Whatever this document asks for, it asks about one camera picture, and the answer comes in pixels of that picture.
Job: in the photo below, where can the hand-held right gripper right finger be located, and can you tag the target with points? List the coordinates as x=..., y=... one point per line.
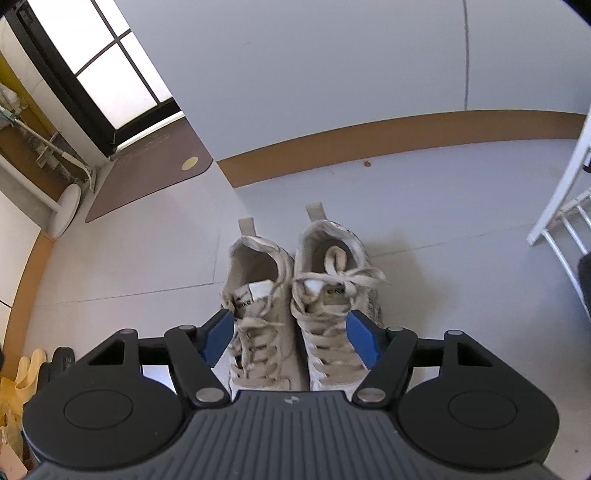
x=364, y=337

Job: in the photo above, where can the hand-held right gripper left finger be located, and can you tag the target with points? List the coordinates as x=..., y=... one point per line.
x=217, y=337

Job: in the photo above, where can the white sneaker beige laces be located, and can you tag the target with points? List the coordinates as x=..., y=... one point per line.
x=332, y=286
x=258, y=277

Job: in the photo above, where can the white shoe rack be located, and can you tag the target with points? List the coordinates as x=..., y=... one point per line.
x=561, y=189

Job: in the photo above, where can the black slide slipper tan print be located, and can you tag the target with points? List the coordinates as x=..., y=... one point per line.
x=60, y=362

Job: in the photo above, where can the brown door mat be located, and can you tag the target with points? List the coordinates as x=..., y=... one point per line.
x=147, y=184

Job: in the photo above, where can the pale yellow slipper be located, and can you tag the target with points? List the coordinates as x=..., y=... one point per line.
x=23, y=383

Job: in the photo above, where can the glass door dark frame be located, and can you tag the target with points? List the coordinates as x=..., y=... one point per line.
x=124, y=78

